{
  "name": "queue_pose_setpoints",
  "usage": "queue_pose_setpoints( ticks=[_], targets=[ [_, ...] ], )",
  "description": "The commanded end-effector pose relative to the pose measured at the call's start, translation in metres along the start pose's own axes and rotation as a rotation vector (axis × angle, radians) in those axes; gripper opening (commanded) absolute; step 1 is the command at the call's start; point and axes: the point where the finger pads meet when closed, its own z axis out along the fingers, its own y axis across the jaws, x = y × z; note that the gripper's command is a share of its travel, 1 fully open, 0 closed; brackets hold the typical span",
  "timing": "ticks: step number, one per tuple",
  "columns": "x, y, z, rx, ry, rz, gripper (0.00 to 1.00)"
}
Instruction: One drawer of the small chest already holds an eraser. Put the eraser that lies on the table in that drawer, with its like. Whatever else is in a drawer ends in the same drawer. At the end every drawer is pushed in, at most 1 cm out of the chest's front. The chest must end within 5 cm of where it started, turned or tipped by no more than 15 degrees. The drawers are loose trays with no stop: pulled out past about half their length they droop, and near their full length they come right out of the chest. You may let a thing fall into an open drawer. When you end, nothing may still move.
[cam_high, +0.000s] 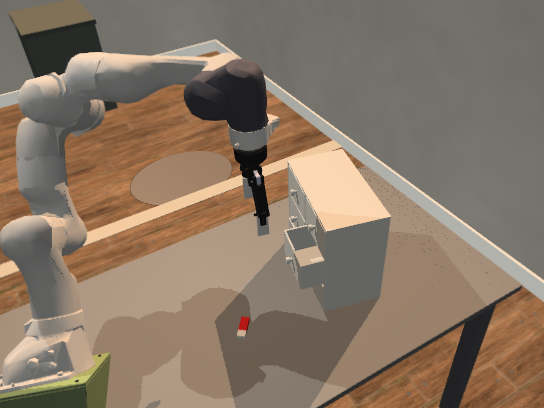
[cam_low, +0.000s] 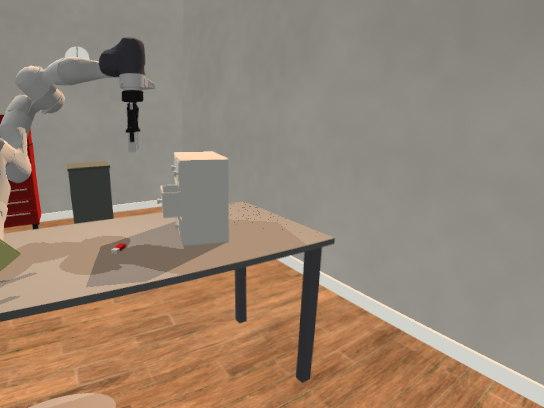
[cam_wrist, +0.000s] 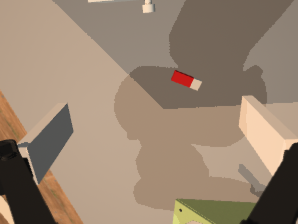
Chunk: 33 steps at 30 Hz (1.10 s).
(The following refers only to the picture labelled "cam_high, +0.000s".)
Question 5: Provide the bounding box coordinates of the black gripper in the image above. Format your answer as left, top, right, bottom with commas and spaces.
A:
233, 144, 270, 236

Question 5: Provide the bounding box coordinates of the white chest of drawers with wooden top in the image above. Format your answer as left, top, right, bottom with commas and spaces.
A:
287, 149, 391, 312

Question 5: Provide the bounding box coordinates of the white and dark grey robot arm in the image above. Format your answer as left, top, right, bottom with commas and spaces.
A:
0, 52, 280, 394

